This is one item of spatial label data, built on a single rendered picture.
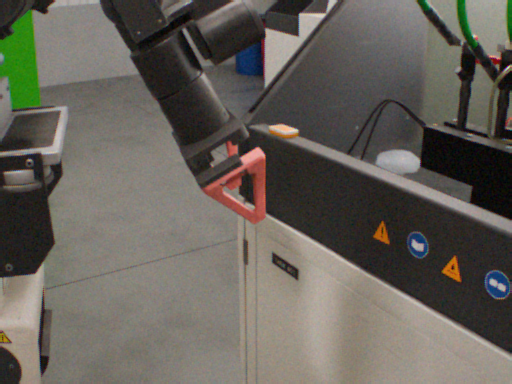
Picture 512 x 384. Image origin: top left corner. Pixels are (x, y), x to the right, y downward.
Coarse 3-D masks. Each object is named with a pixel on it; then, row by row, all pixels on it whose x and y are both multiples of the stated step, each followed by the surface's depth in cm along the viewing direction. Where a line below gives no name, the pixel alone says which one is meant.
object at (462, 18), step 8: (456, 0) 71; (464, 0) 70; (456, 8) 71; (464, 8) 70; (464, 16) 71; (464, 24) 72; (464, 32) 73; (472, 40) 74; (472, 48) 75; (480, 48) 75; (480, 56) 76; (488, 56) 77; (488, 64) 78; (488, 72) 79; (496, 72) 80
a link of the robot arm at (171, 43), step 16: (160, 32) 50; (176, 32) 49; (192, 32) 50; (144, 48) 49; (160, 48) 48; (176, 48) 49; (192, 48) 52; (144, 64) 49; (160, 64) 49; (176, 64) 49; (192, 64) 51; (144, 80) 51; (160, 80) 50; (176, 80) 50; (192, 80) 51; (160, 96) 51
